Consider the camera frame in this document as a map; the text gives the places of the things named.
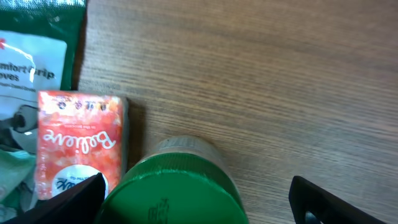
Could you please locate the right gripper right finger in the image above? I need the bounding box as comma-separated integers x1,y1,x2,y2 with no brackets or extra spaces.
289,175,385,224

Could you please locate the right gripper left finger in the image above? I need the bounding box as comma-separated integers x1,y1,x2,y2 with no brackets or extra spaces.
4,173,106,224

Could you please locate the pink Kleenex tissue pack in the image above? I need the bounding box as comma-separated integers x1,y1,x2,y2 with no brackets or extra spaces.
34,90,129,200

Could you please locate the mint green wipes sachet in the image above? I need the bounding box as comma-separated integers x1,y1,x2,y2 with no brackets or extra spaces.
1,145,38,223

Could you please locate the green lid seasoning jar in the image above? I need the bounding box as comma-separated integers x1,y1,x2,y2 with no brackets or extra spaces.
95,136,249,224

